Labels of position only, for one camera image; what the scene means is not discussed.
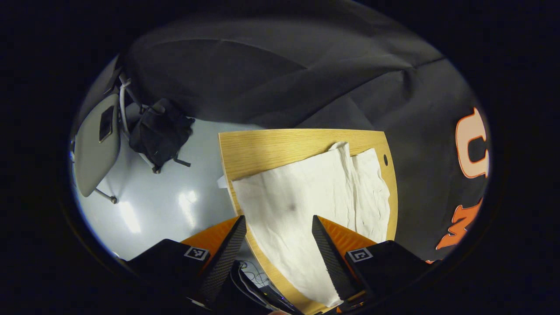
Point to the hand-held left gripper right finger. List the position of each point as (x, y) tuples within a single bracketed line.
[(334, 267)]

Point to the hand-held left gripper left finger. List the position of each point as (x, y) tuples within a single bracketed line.
[(227, 262)]

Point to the white jeans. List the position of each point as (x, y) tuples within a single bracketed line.
[(288, 210)]

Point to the grey folding chair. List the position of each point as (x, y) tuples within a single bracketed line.
[(94, 153)]

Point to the black bag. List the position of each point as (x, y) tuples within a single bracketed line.
[(159, 131)]

